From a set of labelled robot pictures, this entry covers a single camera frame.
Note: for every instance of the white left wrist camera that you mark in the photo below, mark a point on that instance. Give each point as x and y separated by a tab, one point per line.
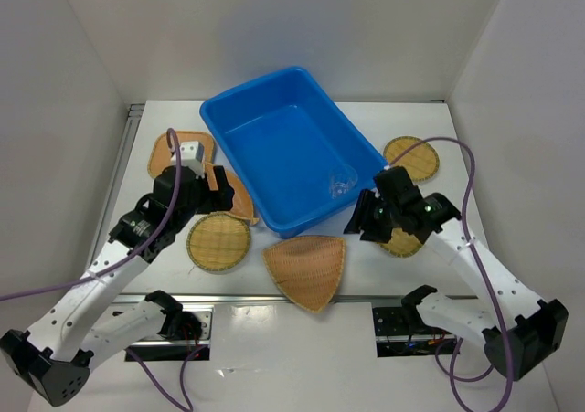
192	155

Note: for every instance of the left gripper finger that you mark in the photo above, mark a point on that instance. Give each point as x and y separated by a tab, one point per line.
217	204
220	189

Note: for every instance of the round bamboo tray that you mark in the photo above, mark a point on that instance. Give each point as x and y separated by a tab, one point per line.
419	159
218	242

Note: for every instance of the clear drinking glass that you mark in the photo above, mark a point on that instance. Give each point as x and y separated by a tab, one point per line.
341	180

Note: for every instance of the aluminium rail front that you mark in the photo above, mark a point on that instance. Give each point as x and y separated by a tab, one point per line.
210	299

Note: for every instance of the blue plastic bin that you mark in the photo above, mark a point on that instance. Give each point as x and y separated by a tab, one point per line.
282	135

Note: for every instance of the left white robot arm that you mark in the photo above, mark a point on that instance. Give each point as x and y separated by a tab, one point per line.
57	353

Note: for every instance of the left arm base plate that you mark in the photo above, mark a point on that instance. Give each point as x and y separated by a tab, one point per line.
191	333

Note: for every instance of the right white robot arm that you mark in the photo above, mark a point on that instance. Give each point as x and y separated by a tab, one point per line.
516	327

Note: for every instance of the fish-shaped brown woven basket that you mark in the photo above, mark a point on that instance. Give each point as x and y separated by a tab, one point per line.
242	205

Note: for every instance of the square bamboo tray green rim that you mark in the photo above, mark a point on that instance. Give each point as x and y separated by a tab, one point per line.
401	245

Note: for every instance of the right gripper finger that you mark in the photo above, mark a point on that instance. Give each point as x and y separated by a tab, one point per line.
382	233
365	215

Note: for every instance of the rounded square brown woven tray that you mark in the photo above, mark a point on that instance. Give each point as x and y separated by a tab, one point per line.
160	155

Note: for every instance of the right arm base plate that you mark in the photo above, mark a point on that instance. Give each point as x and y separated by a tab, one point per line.
396	336

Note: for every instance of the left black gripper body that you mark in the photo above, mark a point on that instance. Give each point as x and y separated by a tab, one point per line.
201	193

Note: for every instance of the triangular brown woven basket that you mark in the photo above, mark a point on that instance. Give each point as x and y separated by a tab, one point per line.
307	270

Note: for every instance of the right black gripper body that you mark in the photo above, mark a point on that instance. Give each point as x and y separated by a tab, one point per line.
392	206

